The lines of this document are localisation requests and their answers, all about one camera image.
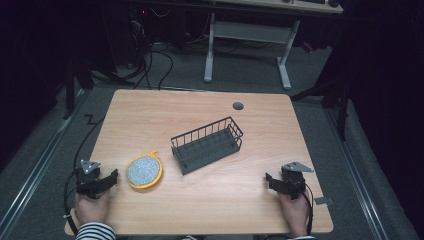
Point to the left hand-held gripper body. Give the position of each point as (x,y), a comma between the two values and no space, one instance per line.
(87,181)

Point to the white-legged wooden desk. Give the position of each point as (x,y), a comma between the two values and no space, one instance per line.
(250,31)

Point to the person's right hand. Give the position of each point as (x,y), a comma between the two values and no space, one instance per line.
(296,213)

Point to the black round table grommet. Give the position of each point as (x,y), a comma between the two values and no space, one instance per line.
(238,106)

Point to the black metal stand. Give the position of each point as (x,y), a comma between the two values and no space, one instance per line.
(75,76)
(336,96)

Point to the person's left hand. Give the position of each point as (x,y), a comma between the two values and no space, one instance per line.
(90,210)

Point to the metal floor rail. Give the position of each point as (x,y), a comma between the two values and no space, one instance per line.
(36,166)
(358,173)

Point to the round yellow-rimmed scouring pad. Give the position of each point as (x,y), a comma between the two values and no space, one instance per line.
(144,170)

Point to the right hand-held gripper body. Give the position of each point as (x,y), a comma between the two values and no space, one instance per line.
(293,181)

